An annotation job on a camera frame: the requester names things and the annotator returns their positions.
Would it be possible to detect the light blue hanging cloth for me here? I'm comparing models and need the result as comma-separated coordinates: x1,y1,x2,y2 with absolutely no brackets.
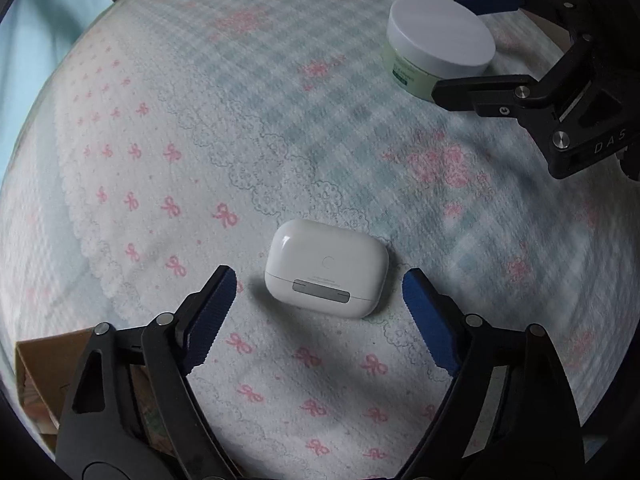
0,0,109,173

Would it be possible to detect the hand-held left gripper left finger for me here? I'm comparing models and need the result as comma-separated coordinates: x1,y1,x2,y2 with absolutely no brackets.
54,265,242,480

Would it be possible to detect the pale green white-lidded jar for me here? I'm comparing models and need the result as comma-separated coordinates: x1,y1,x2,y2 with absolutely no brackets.
382,0,496,104

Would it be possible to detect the cardboard box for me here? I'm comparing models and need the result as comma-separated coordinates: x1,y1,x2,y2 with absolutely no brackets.
15,327,173,466

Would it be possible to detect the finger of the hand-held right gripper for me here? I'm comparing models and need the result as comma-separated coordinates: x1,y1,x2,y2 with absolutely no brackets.
454,0,584,33
431,34,600,121

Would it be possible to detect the white earbuds case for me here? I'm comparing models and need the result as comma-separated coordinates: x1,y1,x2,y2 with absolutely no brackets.
264,218,390,320

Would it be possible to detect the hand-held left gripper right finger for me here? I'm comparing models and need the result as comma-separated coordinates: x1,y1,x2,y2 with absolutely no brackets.
399,268,587,480

